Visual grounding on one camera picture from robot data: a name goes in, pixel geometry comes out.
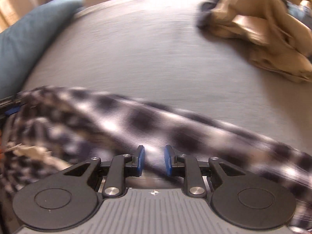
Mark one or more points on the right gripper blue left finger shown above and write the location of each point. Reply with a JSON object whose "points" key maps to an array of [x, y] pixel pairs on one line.
{"points": [[118, 169]]}

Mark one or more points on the blue pillow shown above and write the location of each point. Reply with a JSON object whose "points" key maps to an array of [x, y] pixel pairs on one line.
{"points": [[23, 43]]}

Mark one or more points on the dark plaid shirt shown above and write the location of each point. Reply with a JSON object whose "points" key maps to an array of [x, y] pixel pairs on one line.
{"points": [[57, 127]]}

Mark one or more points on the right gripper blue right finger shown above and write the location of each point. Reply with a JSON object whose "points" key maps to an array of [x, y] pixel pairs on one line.
{"points": [[190, 169]]}

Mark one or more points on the blue denim jeans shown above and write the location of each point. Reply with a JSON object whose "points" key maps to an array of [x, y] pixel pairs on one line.
{"points": [[301, 12]]}

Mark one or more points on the beige trousers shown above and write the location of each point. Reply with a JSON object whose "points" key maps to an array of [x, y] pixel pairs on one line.
{"points": [[279, 42]]}

